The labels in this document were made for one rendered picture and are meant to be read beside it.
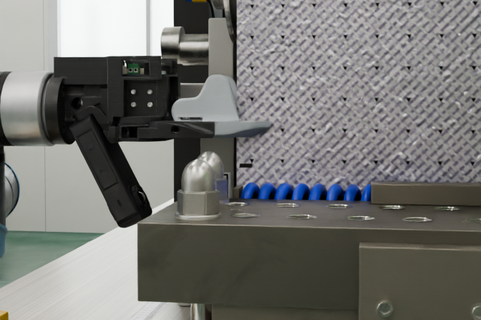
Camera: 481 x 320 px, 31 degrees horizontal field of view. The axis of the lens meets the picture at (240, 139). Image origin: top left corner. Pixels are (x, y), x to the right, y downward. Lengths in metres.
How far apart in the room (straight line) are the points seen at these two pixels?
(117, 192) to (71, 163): 5.96
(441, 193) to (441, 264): 0.16
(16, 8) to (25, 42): 0.27
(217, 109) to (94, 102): 0.12
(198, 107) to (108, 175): 0.11
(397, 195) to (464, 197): 0.06
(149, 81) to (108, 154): 0.08
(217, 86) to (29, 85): 0.18
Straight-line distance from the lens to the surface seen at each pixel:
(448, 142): 0.83
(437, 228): 0.64
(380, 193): 0.77
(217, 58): 0.91
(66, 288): 1.04
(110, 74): 0.83
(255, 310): 0.66
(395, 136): 0.82
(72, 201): 6.83
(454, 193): 0.77
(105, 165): 0.84
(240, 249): 0.64
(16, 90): 0.86
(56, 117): 0.85
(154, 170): 6.62
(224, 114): 0.82
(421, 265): 0.62
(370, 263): 0.62
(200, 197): 0.66
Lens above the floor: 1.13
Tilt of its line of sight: 3 degrees down
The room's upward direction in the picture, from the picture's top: straight up
